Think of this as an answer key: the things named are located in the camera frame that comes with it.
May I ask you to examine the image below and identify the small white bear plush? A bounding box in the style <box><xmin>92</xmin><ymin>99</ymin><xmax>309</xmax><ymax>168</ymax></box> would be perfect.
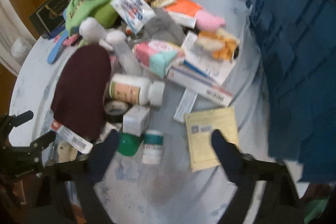
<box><xmin>58</xmin><ymin>140</ymin><xmax>77</xmax><ymax>163</ymax></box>

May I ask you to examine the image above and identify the white teal medicine bottle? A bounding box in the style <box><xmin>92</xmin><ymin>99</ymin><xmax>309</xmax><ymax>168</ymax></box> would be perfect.
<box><xmin>142</xmin><ymin>130</ymin><xmax>164</xmax><ymax>165</ymax></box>

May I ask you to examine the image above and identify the yellow padded envelope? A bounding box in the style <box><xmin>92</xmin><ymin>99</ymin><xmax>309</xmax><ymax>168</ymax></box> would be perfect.
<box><xmin>184</xmin><ymin>106</ymin><xmax>240</xmax><ymax>172</ymax></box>

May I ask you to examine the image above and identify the green bottle cap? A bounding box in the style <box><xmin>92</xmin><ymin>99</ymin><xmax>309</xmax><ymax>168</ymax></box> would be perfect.
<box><xmin>117</xmin><ymin>132</ymin><xmax>143</xmax><ymax>157</ymax></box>

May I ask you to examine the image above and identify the dark maroon cloth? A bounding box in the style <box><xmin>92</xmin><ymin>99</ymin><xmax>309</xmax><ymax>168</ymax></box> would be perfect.
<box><xmin>51</xmin><ymin>44</ymin><xmax>111</xmax><ymax>140</ymax></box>

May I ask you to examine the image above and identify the small white box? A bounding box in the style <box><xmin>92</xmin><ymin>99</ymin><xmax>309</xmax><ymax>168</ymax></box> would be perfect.
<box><xmin>122</xmin><ymin>105</ymin><xmax>150</xmax><ymax>136</ymax></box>

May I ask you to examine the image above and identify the large white medicine bottle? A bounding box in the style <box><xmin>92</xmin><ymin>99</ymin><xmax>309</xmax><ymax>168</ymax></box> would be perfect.
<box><xmin>109</xmin><ymin>74</ymin><xmax>165</xmax><ymax>106</ymax></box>

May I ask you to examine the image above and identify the white red long box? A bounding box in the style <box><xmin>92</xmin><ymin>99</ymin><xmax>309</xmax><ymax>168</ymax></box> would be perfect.
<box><xmin>167</xmin><ymin>65</ymin><xmax>233</xmax><ymax>106</ymax></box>

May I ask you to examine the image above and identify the pink teal sponge pack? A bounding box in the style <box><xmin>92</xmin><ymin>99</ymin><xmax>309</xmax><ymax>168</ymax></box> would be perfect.
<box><xmin>133</xmin><ymin>40</ymin><xmax>185</xmax><ymax>79</ymax></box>

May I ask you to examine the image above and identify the black gift box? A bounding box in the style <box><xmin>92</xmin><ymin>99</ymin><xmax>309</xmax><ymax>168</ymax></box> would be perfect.
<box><xmin>29</xmin><ymin>0</ymin><xmax>70</xmax><ymax>39</ymax></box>

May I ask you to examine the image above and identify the grey plush toy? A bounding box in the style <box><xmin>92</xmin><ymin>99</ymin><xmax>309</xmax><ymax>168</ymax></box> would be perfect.
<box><xmin>142</xmin><ymin>8</ymin><xmax>185</xmax><ymax>46</ymax></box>

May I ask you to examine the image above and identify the green plush toy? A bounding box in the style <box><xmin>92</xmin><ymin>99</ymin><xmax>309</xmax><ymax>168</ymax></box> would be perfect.
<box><xmin>66</xmin><ymin>0</ymin><xmax>119</xmax><ymax>36</ymax></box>

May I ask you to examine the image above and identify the white blue sachet pack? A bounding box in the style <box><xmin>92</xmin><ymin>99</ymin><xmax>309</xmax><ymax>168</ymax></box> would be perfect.
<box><xmin>110</xmin><ymin>0</ymin><xmax>156</xmax><ymax>34</ymax></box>

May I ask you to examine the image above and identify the orange white tiger plush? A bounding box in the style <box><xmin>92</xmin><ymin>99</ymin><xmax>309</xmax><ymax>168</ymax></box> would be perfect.
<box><xmin>196</xmin><ymin>28</ymin><xmax>240</xmax><ymax>61</ymax></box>

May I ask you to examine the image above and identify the blue plastic storage crate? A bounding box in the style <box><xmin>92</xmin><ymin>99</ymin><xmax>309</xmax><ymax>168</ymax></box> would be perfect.
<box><xmin>246</xmin><ymin>0</ymin><xmax>335</xmax><ymax>183</ymax></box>

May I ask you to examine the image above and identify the blue plastic brush handle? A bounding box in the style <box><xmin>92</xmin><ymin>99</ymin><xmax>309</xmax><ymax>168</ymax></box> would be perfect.
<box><xmin>47</xmin><ymin>9</ymin><xmax>70</xmax><ymax>65</ymax></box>

